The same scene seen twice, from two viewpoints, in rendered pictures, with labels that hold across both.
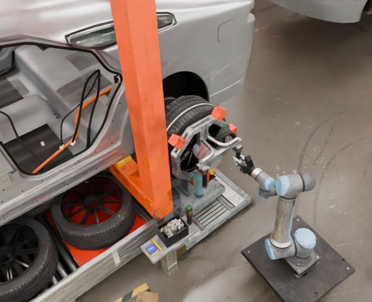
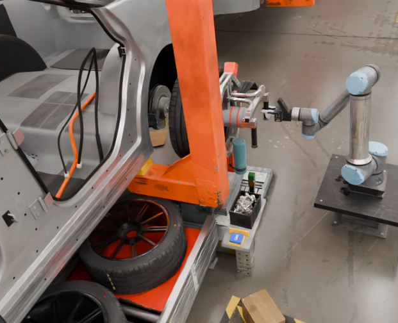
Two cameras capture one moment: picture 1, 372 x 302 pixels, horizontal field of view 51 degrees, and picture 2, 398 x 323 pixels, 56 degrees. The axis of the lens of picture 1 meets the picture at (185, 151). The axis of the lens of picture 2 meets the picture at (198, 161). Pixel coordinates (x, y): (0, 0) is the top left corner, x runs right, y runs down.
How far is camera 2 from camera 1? 1.40 m
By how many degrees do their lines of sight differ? 21
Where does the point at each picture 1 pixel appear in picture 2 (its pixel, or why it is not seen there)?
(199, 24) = not seen: outside the picture
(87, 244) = (153, 277)
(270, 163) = (260, 140)
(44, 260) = (120, 314)
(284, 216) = (365, 120)
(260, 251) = (331, 195)
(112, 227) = (176, 239)
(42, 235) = (95, 290)
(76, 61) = (25, 93)
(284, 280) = (373, 205)
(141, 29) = not seen: outside the picture
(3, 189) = (36, 228)
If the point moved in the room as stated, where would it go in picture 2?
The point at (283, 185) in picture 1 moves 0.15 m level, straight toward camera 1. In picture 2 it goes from (361, 78) to (376, 90)
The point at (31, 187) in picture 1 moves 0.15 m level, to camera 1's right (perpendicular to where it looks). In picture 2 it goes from (66, 219) to (95, 205)
